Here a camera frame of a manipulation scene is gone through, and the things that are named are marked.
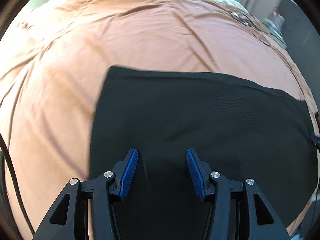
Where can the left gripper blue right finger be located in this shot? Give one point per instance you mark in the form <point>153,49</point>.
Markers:
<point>200,174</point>

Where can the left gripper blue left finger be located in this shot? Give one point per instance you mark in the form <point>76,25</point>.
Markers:
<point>124,171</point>

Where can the black t-shirt floral trim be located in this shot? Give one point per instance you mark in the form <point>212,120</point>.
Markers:
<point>241,129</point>

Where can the orange bed blanket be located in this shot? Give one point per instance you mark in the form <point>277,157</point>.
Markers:
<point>54,61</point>

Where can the cream bedside cabinet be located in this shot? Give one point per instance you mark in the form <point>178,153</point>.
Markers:
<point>274,24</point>

